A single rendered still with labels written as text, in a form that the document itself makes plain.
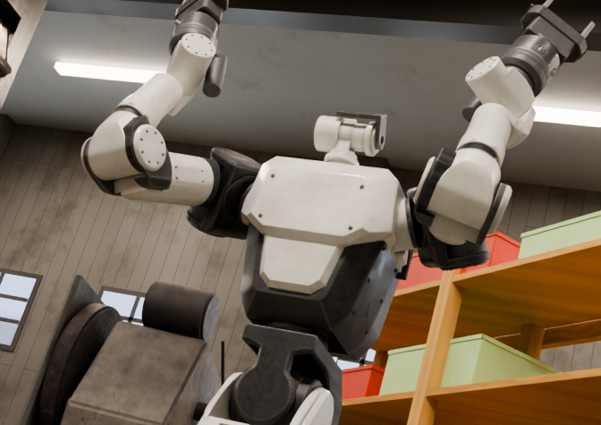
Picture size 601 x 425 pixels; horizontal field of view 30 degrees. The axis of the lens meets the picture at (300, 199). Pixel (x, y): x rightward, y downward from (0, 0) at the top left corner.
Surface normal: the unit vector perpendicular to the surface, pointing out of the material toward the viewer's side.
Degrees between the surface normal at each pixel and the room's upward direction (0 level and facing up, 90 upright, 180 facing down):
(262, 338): 90
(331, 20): 180
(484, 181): 106
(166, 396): 64
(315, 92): 180
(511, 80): 92
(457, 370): 90
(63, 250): 90
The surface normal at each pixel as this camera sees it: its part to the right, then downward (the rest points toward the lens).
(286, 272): -0.27, -0.45
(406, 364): -0.82, -0.42
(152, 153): 0.83, -0.14
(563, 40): 0.29, -0.44
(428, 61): -0.26, 0.88
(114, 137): -0.57, -0.22
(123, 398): 0.01, -0.78
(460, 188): -0.07, -0.15
